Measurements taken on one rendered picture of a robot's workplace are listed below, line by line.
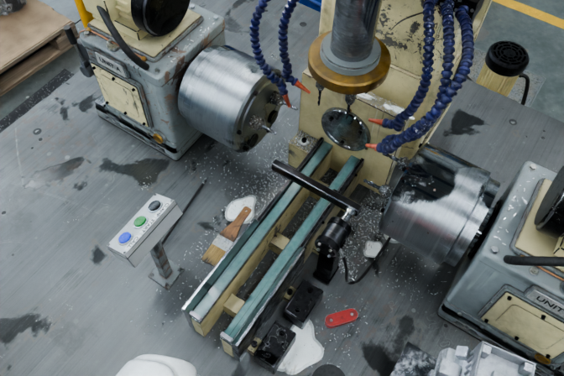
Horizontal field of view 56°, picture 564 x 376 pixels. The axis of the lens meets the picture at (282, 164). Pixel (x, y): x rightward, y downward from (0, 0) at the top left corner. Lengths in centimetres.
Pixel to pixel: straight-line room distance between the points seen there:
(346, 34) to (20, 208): 107
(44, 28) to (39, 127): 147
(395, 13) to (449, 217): 49
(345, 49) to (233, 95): 36
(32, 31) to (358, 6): 247
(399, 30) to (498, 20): 230
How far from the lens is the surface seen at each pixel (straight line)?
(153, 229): 125
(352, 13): 106
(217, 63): 141
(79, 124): 184
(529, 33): 360
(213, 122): 139
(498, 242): 120
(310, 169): 149
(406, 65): 140
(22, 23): 337
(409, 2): 129
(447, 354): 119
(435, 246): 126
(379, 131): 140
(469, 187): 124
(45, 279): 158
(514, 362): 115
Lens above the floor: 215
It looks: 55 degrees down
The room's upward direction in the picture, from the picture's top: 2 degrees clockwise
